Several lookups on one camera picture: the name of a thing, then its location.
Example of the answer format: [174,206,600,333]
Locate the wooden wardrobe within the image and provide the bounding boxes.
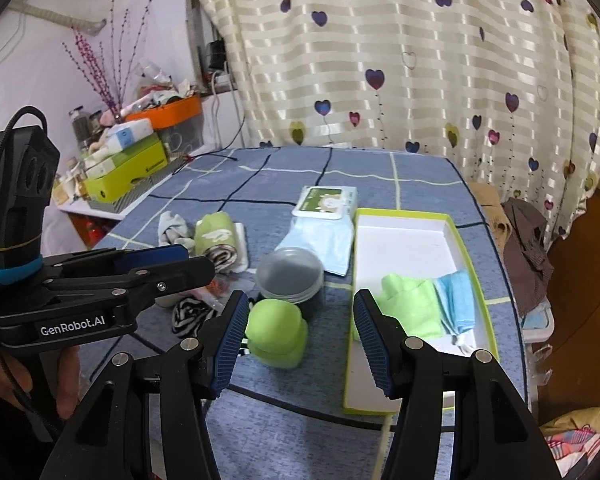
[530,175,600,426]

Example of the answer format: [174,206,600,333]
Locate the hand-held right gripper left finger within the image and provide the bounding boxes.
[55,290,251,480]

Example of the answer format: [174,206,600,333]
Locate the lime green cloth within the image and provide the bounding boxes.
[244,299,309,371]

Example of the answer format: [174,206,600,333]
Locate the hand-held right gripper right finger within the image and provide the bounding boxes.
[352,289,563,480]

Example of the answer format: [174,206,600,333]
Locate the orange plastic bin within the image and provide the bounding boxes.
[125,94,203,130]

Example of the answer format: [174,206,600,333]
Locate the heart print striped curtain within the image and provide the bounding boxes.
[180,0,600,241]

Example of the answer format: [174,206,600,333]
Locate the decorative purple branches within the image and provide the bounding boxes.
[62,0,153,111]

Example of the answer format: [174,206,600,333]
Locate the tan garment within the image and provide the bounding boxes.
[467,182,511,261]

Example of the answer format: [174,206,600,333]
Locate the green white wet wipes pack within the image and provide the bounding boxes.
[291,185,358,221]

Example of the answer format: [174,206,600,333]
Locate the black white striped cloth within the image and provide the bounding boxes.
[171,296,221,338]

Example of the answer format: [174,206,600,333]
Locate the white rolled cloth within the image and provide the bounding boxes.
[232,222,249,273]

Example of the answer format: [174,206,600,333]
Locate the grey white sock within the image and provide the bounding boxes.
[157,211,197,248]

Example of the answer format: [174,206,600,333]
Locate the folded green towel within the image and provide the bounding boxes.
[351,273,445,343]

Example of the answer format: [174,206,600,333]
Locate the plaid blanket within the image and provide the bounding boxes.
[540,407,600,480]

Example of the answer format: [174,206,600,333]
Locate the blue checked bedsheet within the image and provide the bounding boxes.
[75,146,531,480]

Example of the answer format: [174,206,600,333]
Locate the white and blue box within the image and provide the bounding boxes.
[102,121,156,153]

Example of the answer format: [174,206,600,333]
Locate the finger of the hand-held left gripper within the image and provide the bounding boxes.
[42,245,191,286]
[45,256,216,326]

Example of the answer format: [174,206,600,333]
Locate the person's left hand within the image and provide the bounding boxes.
[0,345,81,418]

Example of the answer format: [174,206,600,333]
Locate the folded light blue towel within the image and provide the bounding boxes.
[434,270,477,336]

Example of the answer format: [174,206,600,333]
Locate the white plastic bin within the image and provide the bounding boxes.
[522,305,553,386]

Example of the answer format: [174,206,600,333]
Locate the dark glass jar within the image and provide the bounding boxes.
[69,106,92,148]

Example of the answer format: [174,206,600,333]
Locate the beige sock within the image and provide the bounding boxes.
[194,212,238,271]

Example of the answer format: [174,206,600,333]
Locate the round clear plastic container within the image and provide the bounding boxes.
[256,247,326,318]

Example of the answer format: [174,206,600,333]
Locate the brown garment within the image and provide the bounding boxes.
[502,197,556,317]

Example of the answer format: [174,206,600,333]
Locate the white box with green rim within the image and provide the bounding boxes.
[342,207,501,416]

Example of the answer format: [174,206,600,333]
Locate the green cardboard box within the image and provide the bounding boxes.
[82,140,170,203]

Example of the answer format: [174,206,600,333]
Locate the light blue cloth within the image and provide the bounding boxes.
[274,215,356,277]

